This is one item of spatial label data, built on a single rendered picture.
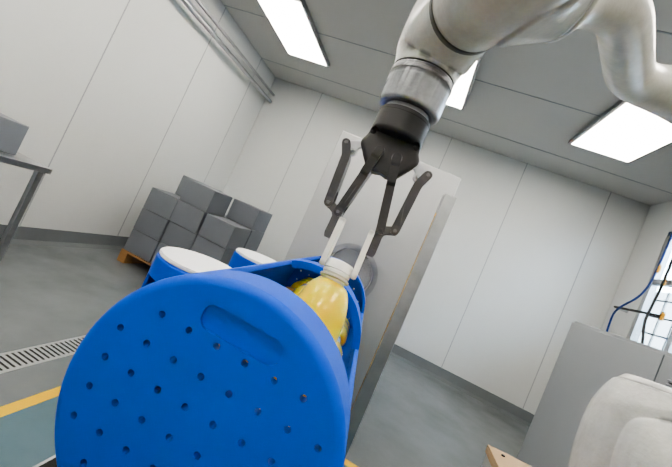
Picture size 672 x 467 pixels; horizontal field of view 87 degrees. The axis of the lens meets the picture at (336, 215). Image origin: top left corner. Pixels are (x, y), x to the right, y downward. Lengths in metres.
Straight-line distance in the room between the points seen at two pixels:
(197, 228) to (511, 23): 3.94
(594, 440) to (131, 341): 0.74
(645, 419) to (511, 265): 4.96
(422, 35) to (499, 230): 5.27
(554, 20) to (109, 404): 0.56
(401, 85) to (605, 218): 5.77
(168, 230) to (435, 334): 3.88
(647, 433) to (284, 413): 0.59
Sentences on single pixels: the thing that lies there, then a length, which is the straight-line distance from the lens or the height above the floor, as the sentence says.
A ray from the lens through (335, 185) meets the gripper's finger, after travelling 0.48.
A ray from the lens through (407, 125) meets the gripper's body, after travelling 0.48.
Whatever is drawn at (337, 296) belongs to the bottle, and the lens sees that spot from 0.45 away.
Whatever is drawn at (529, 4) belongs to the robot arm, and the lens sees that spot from 0.41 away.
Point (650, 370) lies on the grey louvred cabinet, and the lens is 2.64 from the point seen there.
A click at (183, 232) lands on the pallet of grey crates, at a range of 4.28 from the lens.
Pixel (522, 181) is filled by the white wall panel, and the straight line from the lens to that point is 5.90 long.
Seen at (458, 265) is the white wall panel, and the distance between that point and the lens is 5.57.
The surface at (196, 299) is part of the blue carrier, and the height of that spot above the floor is 1.20.
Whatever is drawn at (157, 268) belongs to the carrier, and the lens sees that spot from 1.20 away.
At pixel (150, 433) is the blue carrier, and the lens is 0.42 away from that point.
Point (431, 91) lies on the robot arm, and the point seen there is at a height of 1.53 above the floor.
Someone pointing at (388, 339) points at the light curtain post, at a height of 0.95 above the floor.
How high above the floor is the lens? 1.31
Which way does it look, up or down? 3 degrees up
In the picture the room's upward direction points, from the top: 24 degrees clockwise
